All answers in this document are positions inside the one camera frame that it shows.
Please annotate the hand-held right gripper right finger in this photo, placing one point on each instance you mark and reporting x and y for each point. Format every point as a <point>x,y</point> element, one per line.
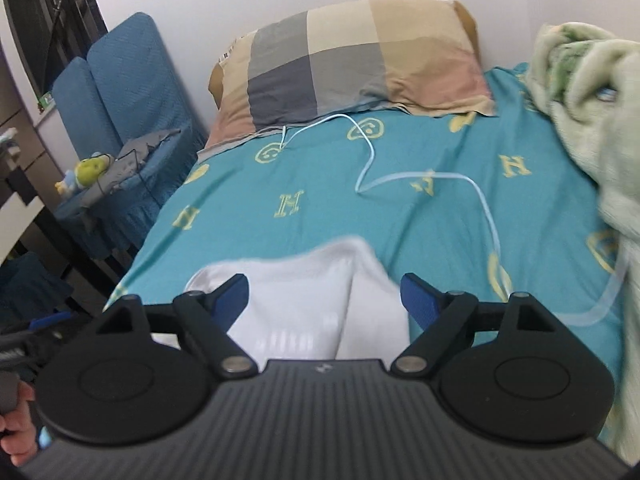
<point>416,300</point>

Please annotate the white t-shirt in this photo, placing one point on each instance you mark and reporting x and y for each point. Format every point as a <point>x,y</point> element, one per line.
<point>310,300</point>

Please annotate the dark window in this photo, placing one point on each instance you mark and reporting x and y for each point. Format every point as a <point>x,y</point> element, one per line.
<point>55,5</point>

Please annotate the brown drawer cabinet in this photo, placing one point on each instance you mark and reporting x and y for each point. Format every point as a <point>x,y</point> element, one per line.
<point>20,135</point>

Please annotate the yellow plush toy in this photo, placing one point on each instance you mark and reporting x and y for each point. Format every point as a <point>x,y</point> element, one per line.
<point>90,170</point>

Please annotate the blue covered chair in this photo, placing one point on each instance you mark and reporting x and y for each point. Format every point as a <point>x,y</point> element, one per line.
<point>140,75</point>
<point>80,105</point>

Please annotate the grey cloth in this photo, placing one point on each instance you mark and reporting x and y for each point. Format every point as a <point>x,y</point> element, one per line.
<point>130,160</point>

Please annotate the pale green fleece blanket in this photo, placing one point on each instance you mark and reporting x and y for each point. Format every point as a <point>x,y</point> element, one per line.
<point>595,120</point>

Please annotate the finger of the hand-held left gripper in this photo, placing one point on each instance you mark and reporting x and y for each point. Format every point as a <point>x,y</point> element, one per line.
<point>50,322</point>

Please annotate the checked pillow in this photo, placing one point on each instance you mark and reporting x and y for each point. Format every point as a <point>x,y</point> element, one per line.
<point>350,60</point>

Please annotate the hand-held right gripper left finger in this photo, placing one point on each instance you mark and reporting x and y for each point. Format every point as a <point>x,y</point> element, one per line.
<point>234,300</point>

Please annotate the person's left hand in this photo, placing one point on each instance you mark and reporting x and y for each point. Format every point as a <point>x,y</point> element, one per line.
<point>17,435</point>

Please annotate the teal printed bed sheet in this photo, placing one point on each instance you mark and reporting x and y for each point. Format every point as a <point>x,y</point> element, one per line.
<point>320,185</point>

